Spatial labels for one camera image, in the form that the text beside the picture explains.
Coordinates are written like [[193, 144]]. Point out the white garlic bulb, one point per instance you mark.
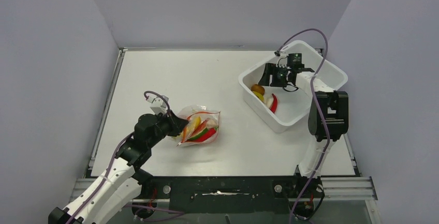
[[269, 101]]

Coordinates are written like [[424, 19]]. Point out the red chili pepper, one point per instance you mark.
[[274, 104], [207, 135]]

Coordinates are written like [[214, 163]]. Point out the beige ginger piece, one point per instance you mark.
[[212, 123]]

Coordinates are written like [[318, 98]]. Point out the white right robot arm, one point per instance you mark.
[[328, 115]]

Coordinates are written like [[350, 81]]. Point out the yellow star fruit slice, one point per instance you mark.
[[259, 96]]

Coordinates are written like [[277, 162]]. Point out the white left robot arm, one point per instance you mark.
[[123, 178]]

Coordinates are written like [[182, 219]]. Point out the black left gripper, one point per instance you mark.
[[177, 124]]

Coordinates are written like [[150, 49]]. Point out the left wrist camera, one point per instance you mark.
[[158, 105]]

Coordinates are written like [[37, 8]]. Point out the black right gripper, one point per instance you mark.
[[271, 69]]

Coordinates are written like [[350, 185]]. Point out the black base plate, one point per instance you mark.
[[230, 195]]

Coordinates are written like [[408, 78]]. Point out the yellow banana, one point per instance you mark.
[[195, 121]]

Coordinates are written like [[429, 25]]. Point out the clear zip top bag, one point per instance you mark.
[[205, 114]]

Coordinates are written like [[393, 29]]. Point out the watermelon slice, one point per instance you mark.
[[198, 132]]

